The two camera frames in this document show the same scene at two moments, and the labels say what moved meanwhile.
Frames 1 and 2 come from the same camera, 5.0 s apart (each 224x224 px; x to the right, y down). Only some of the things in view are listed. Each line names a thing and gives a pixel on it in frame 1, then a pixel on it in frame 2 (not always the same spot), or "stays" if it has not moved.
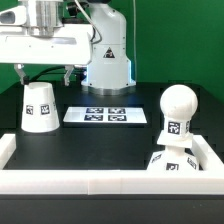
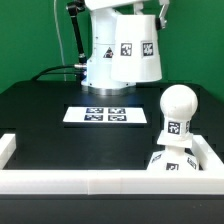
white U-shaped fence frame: (208, 180) stays
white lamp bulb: (178, 104) stays
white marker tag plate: (105, 115) stays
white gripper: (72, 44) to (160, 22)
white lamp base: (174, 158) stays
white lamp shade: (39, 109) to (136, 55)
